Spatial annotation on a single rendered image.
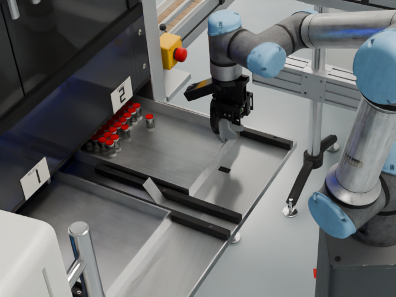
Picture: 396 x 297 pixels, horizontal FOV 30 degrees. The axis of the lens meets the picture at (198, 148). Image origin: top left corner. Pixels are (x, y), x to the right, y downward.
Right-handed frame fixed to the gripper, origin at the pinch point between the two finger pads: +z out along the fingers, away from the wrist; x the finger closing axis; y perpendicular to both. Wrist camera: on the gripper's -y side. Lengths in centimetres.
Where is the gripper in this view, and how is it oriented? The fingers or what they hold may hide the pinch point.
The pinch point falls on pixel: (221, 137)
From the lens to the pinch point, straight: 185.5
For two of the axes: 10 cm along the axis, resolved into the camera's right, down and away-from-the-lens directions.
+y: 8.7, 2.8, -4.1
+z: 0.6, 7.6, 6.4
